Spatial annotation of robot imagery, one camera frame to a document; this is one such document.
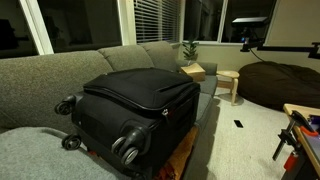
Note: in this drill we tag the black fabric suitcase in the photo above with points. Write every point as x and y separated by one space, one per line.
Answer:
133 100

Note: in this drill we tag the green potted plant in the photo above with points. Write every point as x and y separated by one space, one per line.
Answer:
190 50

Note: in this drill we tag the orange cloth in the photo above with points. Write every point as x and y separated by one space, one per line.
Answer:
180 156

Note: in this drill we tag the light wooden stool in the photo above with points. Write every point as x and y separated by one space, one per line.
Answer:
228 74

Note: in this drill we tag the white window blinds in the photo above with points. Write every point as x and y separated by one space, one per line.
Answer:
156 20

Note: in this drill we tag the beige carpet rug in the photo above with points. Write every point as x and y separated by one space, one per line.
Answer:
240 150

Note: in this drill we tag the dark brown beanbag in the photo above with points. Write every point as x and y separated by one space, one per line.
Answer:
280 83

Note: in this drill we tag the grey fabric sofa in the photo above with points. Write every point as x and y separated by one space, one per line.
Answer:
33 83

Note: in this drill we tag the black bar clamp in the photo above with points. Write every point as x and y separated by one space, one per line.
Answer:
283 136

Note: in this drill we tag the wooden workbench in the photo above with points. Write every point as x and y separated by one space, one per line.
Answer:
295 109

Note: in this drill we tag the purple table mat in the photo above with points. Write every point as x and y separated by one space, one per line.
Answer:
314 143

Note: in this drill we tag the black stereo camera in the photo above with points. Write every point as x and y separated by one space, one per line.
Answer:
250 21

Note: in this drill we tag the white window frame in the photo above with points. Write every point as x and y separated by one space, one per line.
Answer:
36 30

